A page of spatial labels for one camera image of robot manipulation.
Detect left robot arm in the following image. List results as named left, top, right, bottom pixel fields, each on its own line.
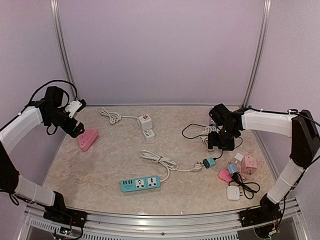
left=0, top=79, right=87, bottom=223

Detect small white cube charger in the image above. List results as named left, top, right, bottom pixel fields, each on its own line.
left=234, top=152, right=244, bottom=164

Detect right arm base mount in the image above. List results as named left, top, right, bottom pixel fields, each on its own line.
left=239, top=194, right=283, bottom=228

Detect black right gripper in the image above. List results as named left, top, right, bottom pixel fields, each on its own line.
left=208, top=125, right=239, bottom=151

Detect white flat charger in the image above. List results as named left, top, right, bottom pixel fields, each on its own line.
left=227, top=185, right=243, bottom=201

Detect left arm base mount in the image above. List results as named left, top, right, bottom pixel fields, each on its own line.
left=43, top=191, right=88, bottom=228

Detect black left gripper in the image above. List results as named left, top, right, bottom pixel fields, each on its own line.
left=46, top=106, right=85, bottom=138

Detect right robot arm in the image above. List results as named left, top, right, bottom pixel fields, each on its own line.
left=208, top=103, right=320, bottom=222

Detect pink triangular power strip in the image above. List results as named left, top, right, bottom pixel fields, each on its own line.
left=77, top=129, right=99, bottom=152

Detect pink flat charger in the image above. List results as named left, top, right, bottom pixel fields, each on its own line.
left=218, top=168, right=232, bottom=184

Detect aluminium frame post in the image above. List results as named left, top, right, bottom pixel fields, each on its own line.
left=241, top=0, right=272, bottom=107
left=49, top=0, right=75, bottom=86

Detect white cube socket adapter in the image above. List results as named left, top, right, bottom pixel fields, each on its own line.
left=138, top=114, right=153, bottom=131

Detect white power strip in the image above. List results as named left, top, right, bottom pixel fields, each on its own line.
left=99, top=107, right=156, bottom=143

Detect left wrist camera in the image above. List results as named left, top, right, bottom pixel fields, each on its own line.
left=64, top=99, right=87, bottom=119

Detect blue charger with black cable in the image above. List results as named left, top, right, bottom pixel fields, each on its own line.
left=227, top=163, right=261, bottom=200

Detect pink cube socket adapter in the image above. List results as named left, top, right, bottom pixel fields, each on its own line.
left=241, top=156, right=258, bottom=175

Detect teal power strip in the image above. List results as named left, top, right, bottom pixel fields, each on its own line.
left=120, top=150, right=204, bottom=193

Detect purple power strip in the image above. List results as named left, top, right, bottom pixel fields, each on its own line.
left=200, top=118, right=217, bottom=152

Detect left aluminium frame post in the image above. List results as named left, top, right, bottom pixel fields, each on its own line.
left=49, top=0, right=75, bottom=86

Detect right aluminium frame post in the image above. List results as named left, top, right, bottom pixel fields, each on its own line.
left=241, top=0, right=272, bottom=107

